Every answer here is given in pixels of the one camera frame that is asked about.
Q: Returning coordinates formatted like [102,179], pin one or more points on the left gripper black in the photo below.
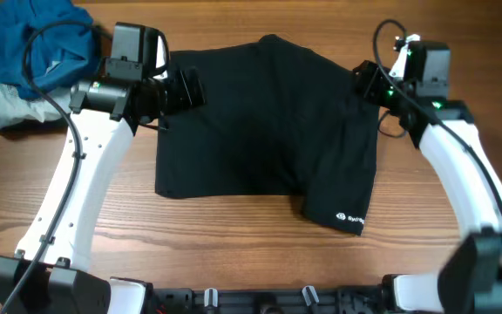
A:
[188,87]

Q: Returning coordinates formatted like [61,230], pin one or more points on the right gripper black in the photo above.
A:
[365,76]

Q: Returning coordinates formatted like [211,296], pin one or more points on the black shorts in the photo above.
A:
[279,119]

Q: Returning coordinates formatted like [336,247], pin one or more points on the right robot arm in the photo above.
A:
[415,90]

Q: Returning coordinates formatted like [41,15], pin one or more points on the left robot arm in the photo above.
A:
[49,270]

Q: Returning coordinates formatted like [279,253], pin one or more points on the blue crumpled garment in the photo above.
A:
[41,16]

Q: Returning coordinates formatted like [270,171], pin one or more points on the dark folded garment under pile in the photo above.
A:
[30,126]

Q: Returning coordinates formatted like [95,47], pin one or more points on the light blue white garment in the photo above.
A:
[7,104]

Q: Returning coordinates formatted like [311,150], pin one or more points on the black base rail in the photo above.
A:
[309,299]

